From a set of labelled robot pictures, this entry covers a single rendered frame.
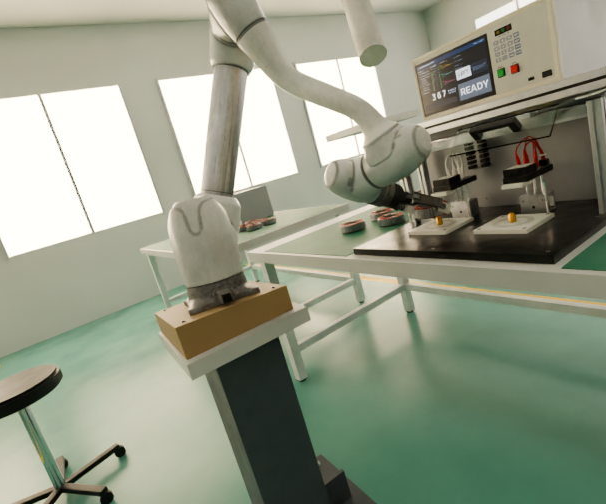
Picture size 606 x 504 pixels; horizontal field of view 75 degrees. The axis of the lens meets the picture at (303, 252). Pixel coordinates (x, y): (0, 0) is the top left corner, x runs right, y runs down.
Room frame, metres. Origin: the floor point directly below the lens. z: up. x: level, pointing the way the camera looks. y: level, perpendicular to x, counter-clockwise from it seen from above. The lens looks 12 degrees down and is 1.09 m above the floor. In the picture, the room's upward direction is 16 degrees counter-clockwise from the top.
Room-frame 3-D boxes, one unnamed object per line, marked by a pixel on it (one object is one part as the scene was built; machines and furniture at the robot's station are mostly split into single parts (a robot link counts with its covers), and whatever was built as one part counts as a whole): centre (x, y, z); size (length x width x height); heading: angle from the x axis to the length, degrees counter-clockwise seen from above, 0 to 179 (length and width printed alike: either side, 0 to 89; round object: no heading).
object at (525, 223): (1.06, -0.59, 0.78); 0.15 x 0.15 x 0.01; 31
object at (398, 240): (1.17, -0.54, 0.76); 0.64 x 0.47 x 0.02; 31
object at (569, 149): (1.30, -0.74, 0.92); 0.66 x 0.01 x 0.30; 31
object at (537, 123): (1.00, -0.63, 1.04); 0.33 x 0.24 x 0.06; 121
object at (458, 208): (1.34, -0.58, 0.80); 0.08 x 0.05 x 0.06; 31
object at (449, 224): (1.27, -0.46, 0.78); 0.15 x 0.15 x 0.01; 31
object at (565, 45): (1.32, -0.80, 1.22); 0.44 x 0.39 x 0.20; 31
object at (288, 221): (3.30, 0.55, 0.38); 1.85 x 1.10 x 0.75; 31
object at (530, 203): (1.14, -0.71, 0.80); 0.08 x 0.05 x 0.06; 31
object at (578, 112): (1.22, -0.61, 1.03); 0.62 x 0.01 x 0.03; 31
